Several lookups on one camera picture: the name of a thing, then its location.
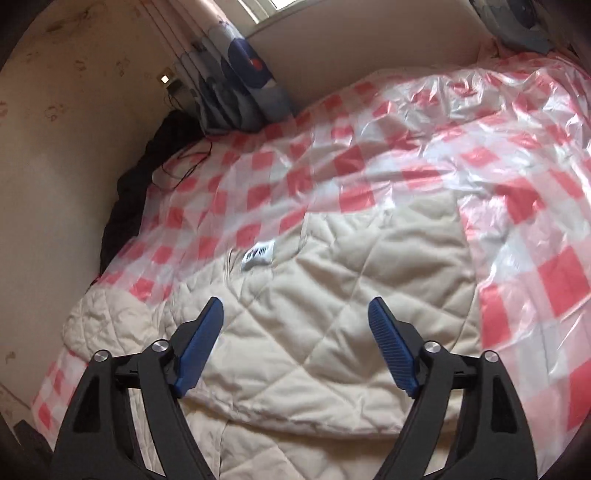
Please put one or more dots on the pink cartoon curtain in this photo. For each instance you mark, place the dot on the pink cartoon curtain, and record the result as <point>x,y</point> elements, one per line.
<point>517,27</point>

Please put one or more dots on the wall power socket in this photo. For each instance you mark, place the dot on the wall power socket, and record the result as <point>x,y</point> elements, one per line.
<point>164,78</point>

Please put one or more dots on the beige padded bed frame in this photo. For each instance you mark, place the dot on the beige padded bed frame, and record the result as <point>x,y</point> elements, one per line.
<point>369,41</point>

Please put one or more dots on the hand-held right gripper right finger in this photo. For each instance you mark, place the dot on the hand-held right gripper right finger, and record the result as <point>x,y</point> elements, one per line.
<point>392,346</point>

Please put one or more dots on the beige quilted jacket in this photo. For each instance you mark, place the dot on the beige quilted jacket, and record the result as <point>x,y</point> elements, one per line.
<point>323,323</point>

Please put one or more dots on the red checkered plastic sheet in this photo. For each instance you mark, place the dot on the red checkered plastic sheet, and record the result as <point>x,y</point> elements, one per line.
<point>415,138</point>

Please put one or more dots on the black cloth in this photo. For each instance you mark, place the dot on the black cloth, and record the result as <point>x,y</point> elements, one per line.
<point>134,184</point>

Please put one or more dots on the blue patterned curtain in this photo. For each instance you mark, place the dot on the blue patterned curtain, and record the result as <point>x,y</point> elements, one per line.
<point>240,78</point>

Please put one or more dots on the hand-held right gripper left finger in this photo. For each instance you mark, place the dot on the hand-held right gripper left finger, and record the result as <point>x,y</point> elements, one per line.
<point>197,344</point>

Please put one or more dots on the window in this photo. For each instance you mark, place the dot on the window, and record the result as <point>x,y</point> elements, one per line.
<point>291,3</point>

